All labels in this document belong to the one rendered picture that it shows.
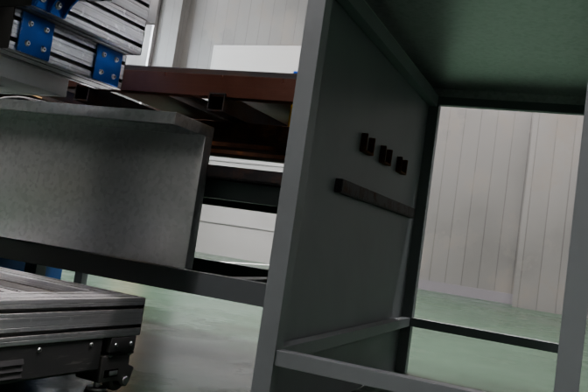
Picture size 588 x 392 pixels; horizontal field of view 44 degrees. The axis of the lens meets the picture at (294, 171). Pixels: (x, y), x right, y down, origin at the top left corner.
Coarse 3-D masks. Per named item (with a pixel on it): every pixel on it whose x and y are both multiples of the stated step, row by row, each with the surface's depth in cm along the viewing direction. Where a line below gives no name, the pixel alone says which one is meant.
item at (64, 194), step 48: (0, 144) 215; (48, 144) 209; (96, 144) 203; (144, 144) 197; (192, 144) 191; (0, 192) 213; (48, 192) 206; (96, 192) 200; (144, 192) 195; (192, 192) 189; (48, 240) 204; (96, 240) 198; (144, 240) 193; (192, 240) 189
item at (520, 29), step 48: (384, 0) 184; (432, 0) 179; (480, 0) 174; (528, 0) 170; (576, 0) 165; (432, 48) 220; (480, 48) 213; (528, 48) 206; (576, 48) 200; (480, 96) 265; (528, 96) 259; (576, 96) 253
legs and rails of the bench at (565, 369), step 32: (576, 192) 127; (576, 224) 127; (576, 256) 126; (576, 288) 125; (416, 320) 260; (576, 320) 125; (288, 352) 144; (576, 352) 124; (384, 384) 135; (416, 384) 133; (448, 384) 133; (576, 384) 123
